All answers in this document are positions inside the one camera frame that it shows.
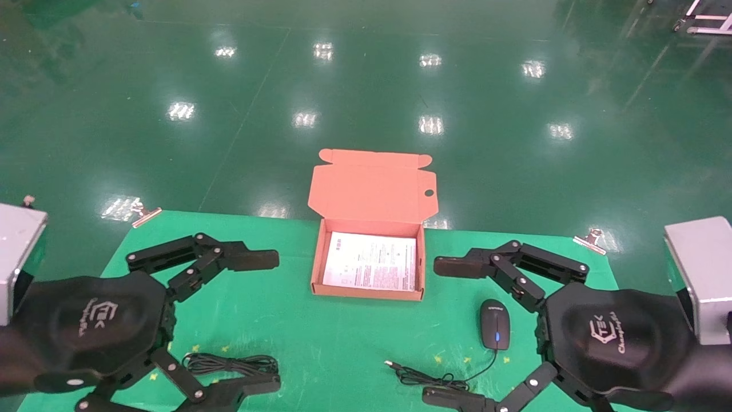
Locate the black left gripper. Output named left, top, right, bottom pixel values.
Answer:
left=11, top=233, right=283, bottom=412

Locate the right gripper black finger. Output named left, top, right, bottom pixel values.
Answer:
left=433, top=240, right=590, bottom=313
left=421, top=362, right=616, bottom=412

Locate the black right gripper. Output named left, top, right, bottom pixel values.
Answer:
left=538, top=283, right=696, bottom=401

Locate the black data cable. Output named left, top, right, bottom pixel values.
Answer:
left=181, top=352, right=280, bottom=379

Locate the black wired computer mouse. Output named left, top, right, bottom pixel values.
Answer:
left=384, top=298, right=511, bottom=395

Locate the orange cardboard box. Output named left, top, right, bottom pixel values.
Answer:
left=308, top=148, right=439, bottom=302

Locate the green table cloth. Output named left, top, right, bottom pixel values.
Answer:
left=17, top=210, right=671, bottom=412

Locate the white printed instruction sheet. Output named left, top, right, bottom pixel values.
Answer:
left=322, top=231, right=417, bottom=292

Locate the metal cloth clip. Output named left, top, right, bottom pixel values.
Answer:
left=572, top=227, right=607, bottom=256
left=131, top=198, right=163, bottom=229

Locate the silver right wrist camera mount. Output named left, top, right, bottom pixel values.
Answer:
left=663, top=216, right=732, bottom=346

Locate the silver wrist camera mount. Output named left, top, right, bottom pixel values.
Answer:
left=663, top=216, right=732, bottom=346
left=0, top=203, right=49, bottom=327

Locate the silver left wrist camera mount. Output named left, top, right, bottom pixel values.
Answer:
left=0, top=203, right=49, bottom=327

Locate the white wheeled cart frame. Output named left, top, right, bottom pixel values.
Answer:
left=673, top=0, right=732, bottom=35

